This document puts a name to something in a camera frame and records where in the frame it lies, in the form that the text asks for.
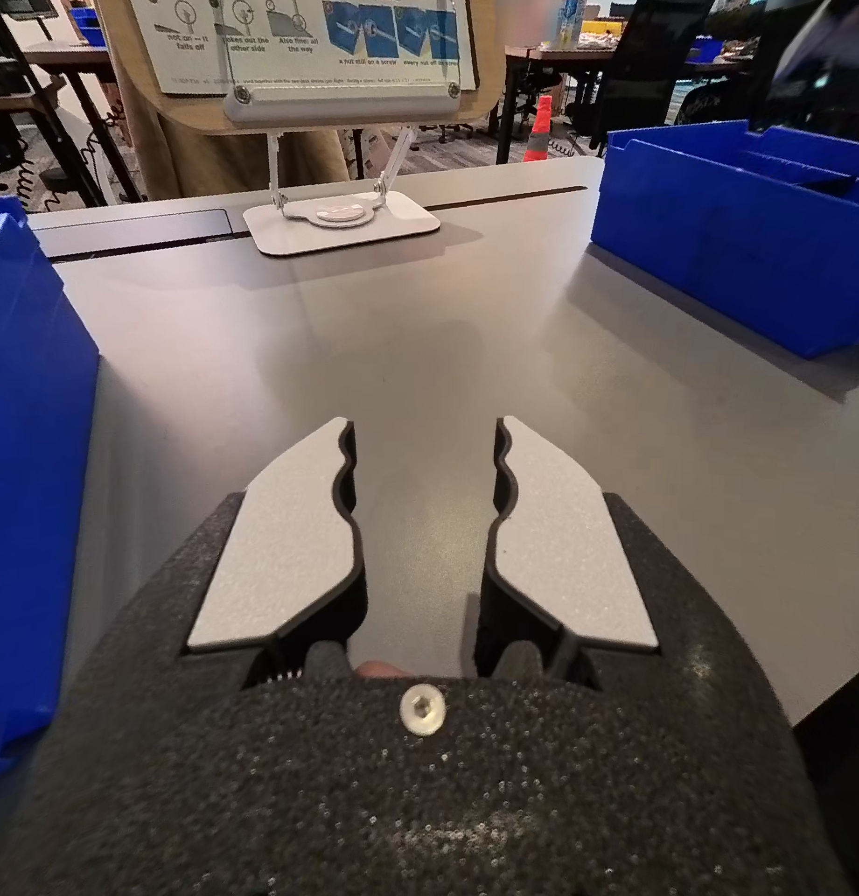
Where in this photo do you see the white document stand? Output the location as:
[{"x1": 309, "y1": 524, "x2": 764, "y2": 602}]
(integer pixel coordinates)
[{"x1": 221, "y1": 83, "x2": 464, "y2": 257}]

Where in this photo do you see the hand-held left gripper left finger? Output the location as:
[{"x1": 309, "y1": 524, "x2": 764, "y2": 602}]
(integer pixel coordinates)
[{"x1": 184, "y1": 416, "x2": 369, "y2": 655}]

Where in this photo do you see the blue plastic storage bin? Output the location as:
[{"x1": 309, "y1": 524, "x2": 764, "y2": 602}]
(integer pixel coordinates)
[
  {"x1": 590, "y1": 119, "x2": 859, "y2": 361},
  {"x1": 0, "y1": 195, "x2": 100, "y2": 785}
]

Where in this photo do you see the printed instruction sheet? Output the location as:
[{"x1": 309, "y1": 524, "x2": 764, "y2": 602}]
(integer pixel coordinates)
[{"x1": 132, "y1": 0, "x2": 465, "y2": 95}]

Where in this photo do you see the wooden table with black legs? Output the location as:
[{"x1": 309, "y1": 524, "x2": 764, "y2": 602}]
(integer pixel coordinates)
[
  {"x1": 496, "y1": 41, "x2": 752, "y2": 166},
  {"x1": 0, "y1": 41, "x2": 145, "y2": 205}
]

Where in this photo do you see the black coiled cable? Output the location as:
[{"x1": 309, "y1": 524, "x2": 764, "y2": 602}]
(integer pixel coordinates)
[{"x1": 0, "y1": 132, "x2": 56, "y2": 212}]

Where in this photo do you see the black office chair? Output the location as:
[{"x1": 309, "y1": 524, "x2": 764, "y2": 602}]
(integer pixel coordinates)
[{"x1": 589, "y1": 0, "x2": 717, "y2": 154}]

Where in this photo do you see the orange traffic cone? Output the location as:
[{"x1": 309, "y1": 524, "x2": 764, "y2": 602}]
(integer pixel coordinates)
[{"x1": 524, "y1": 94, "x2": 556, "y2": 164}]

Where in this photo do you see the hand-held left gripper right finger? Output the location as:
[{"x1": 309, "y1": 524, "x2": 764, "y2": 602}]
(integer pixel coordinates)
[{"x1": 475, "y1": 415, "x2": 661, "y2": 679}]

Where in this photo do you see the tan wooden board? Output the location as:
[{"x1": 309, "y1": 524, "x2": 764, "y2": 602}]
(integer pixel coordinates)
[{"x1": 93, "y1": 0, "x2": 507, "y2": 137}]

